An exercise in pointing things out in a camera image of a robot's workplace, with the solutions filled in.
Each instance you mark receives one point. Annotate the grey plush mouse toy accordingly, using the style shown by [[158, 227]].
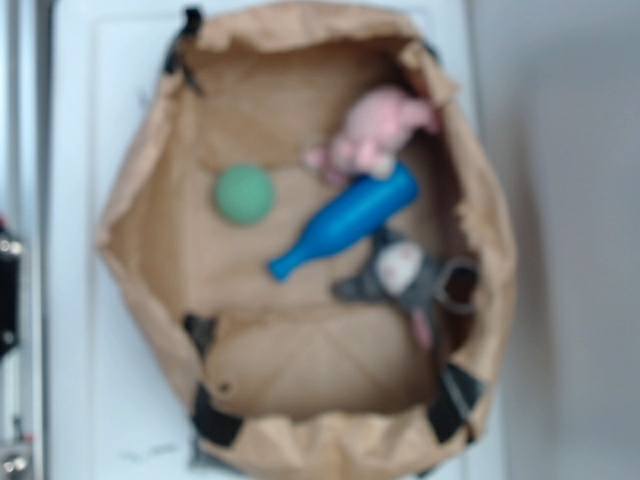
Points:
[[401, 272]]

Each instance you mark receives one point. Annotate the pink plush toy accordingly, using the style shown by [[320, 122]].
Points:
[[377, 126]]

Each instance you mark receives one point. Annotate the blue plastic bowling pin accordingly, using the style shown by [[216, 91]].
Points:
[[357, 212]]

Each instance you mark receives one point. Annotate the brown paper bag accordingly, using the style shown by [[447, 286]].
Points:
[[282, 380]]

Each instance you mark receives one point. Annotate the black metal frame bracket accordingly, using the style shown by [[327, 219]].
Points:
[[11, 255]]

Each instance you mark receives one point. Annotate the green ball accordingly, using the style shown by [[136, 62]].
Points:
[[243, 194]]

